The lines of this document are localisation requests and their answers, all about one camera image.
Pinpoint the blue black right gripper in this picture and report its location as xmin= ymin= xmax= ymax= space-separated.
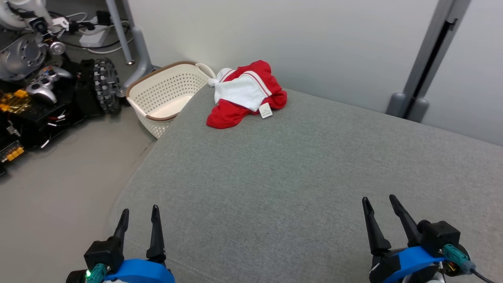
xmin=362 ymin=194 xmax=445 ymax=283

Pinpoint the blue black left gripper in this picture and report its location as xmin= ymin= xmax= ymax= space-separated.
xmin=103 ymin=204 xmax=176 ymax=283

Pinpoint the red white-sleeved t-shirt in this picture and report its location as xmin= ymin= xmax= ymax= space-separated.
xmin=206 ymin=60 xmax=288 ymax=129

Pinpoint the cream perforated laundry basket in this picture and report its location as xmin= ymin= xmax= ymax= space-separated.
xmin=126 ymin=61 xmax=217 ymax=139

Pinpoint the small yellow connector block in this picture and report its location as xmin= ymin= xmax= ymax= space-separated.
xmin=5 ymin=146 xmax=26 ymax=163

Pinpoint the black knobby wheel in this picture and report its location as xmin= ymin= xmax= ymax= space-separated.
xmin=93 ymin=58 xmax=122 ymax=115

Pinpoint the grey game controller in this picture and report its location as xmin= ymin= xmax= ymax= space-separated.
xmin=25 ymin=66 xmax=74 ymax=105

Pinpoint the gold yellow connector cluster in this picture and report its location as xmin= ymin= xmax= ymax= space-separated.
xmin=0 ymin=89 xmax=30 ymax=114

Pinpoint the grey metal stand leg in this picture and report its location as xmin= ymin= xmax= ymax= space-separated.
xmin=117 ymin=0 xmax=162 ymax=97

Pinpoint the white power strip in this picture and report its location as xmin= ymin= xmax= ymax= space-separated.
xmin=79 ymin=28 xmax=111 ymax=49

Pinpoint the thin grey metal pole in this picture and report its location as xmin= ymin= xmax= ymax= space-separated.
xmin=105 ymin=0 xmax=136 ymax=66

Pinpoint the silver robot machinery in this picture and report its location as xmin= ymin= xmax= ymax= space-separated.
xmin=0 ymin=33 xmax=47 ymax=81

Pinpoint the left black cable teal connector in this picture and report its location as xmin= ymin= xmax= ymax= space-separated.
xmin=86 ymin=263 xmax=108 ymax=283

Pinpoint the black cable teal connector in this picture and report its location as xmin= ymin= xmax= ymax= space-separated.
xmin=443 ymin=244 xmax=498 ymax=283
xmin=86 ymin=263 xmax=108 ymax=283

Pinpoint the right black cable teal connector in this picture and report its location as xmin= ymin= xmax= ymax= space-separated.
xmin=443 ymin=244 xmax=498 ymax=283

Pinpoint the grey partition post with slot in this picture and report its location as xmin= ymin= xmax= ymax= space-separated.
xmin=386 ymin=0 xmax=472 ymax=123

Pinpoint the white floor cable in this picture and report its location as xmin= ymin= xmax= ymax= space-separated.
xmin=86 ymin=22 xmax=135 ymax=55

